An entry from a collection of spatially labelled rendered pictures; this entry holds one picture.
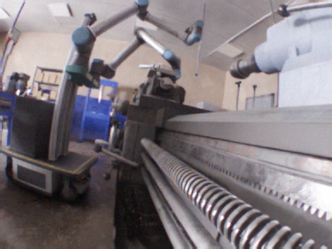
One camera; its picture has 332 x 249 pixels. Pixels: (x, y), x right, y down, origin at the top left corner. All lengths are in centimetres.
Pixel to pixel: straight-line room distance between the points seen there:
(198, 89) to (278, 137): 567
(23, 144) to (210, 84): 574
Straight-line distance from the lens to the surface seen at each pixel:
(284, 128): 20
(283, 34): 51
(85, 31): 130
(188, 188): 23
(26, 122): 162
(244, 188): 27
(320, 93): 30
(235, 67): 68
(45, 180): 150
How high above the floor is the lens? 79
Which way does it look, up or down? 1 degrees up
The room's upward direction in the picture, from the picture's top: 10 degrees clockwise
